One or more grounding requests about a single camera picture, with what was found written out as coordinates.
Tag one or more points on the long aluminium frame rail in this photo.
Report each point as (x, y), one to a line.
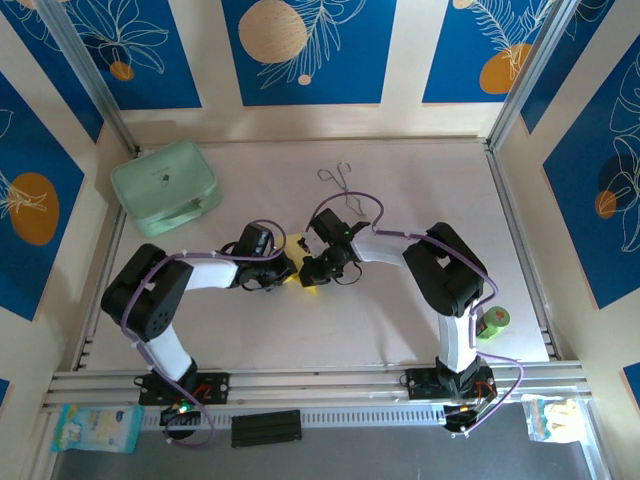
(320, 385)

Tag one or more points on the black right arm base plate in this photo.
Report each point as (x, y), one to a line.
(420, 385)

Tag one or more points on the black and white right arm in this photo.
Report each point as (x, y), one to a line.
(440, 270)

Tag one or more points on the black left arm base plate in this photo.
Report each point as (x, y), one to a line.
(217, 387)

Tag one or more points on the aluminium corner post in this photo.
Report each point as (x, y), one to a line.
(85, 65)
(530, 65)

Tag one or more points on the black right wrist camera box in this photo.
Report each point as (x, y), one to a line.
(327, 225)

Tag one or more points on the green tape roll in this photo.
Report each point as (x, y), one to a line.
(494, 322)

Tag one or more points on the black ridged block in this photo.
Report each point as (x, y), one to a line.
(265, 427)

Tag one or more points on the mint green zip pouch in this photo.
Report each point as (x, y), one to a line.
(160, 185)

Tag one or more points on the blue white wet wipes pack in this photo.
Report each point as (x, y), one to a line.
(100, 427)

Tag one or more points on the aluminium side rail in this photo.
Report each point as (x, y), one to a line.
(520, 250)
(97, 310)

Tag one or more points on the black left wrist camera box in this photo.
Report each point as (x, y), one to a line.
(252, 240)

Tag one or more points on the blue floral wall poster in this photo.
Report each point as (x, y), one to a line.
(450, 50)
(165, 50)
(575, 225)
(30, 260)
(350, 75)

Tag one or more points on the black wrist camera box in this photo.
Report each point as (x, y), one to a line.
(252, 240)
(327, 225)

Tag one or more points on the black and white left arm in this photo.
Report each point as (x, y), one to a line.
(150, 305)

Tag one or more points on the yellow square paper sheet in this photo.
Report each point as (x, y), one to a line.
(295, 245)

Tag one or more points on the clear plastic snack bag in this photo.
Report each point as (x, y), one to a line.
(550, 417)

